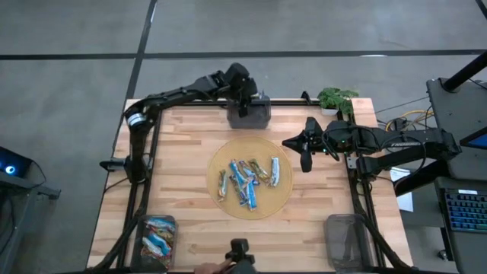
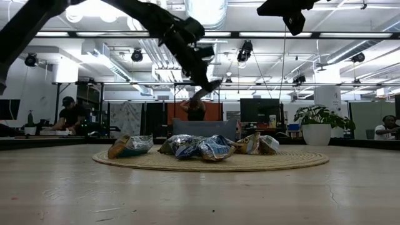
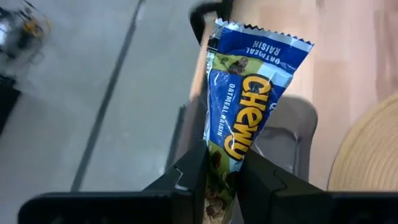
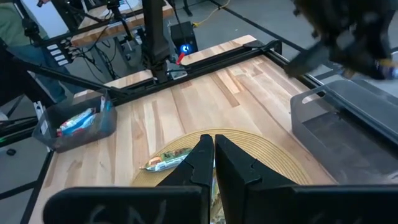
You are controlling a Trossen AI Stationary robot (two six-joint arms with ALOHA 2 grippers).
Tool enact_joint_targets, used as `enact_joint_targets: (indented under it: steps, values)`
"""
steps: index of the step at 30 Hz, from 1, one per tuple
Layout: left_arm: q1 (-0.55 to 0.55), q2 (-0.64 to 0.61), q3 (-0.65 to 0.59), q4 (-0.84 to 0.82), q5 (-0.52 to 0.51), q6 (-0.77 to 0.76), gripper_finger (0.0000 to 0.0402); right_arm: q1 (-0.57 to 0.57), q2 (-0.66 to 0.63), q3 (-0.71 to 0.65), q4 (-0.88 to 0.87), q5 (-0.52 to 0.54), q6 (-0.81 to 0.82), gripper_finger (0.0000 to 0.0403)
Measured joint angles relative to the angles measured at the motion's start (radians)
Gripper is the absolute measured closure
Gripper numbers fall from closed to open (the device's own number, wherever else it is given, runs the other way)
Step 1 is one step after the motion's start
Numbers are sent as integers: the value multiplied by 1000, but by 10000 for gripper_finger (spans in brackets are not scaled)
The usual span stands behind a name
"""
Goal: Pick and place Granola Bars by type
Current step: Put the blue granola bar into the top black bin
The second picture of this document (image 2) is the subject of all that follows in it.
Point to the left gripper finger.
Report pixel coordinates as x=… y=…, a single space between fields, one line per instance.
x=200 y=93
x=214 y=85

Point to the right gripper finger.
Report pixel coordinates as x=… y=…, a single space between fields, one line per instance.
x=272 y=8

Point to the light blue granola bar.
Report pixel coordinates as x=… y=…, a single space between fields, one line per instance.
x=182 y=147
x=215 y=150

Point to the tan white chip bag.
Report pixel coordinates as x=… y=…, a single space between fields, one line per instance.
x=248 y=145

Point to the orange teal granola bar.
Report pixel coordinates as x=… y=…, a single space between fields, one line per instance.
x=125 y=150

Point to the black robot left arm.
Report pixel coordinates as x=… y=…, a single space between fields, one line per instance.
x=28 y=28

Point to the person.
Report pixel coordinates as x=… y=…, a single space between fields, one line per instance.
x=384 y=131
x=196 y=114
x=70 y=117

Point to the orange partition panel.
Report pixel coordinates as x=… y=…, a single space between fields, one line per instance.
x=215 y=111

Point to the grey plastic bin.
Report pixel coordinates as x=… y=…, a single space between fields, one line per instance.
x=204 y=128

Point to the black ceiling spotlight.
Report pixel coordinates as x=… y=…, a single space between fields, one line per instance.
x=137 y=55
x=299 y=79
x=245 y=51
x=357 y=57
x=31 y=60

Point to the black partition panel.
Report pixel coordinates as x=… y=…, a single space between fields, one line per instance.
x=155 y=118

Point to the black computer monitor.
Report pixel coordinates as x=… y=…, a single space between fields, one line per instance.
x=397 y=106
x=9 y=109
x=259 y=109

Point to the white container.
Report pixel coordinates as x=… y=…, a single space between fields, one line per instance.
x=272 y=121

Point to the grey patterned panel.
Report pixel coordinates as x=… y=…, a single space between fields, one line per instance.
x=125 y=118

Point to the small blue box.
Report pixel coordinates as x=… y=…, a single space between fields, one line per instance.
x=293 y=127

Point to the round woven straw placemat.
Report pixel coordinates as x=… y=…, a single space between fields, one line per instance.
x=281 y=161

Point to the potted plant white pot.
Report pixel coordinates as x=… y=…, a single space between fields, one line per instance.
x=316 y=134

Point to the grey partition panel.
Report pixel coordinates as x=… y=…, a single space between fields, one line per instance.
x=365 y=118

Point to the dark bottle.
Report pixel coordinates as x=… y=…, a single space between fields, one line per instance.
x=30 y=118

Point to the small white pot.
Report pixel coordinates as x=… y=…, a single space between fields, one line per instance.
x=30 y=130

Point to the black metal rig frame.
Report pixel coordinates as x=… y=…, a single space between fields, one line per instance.
x=58 y=103
x=182 y=83

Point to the silver ventilation duct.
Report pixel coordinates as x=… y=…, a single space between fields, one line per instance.
x=215 y=15

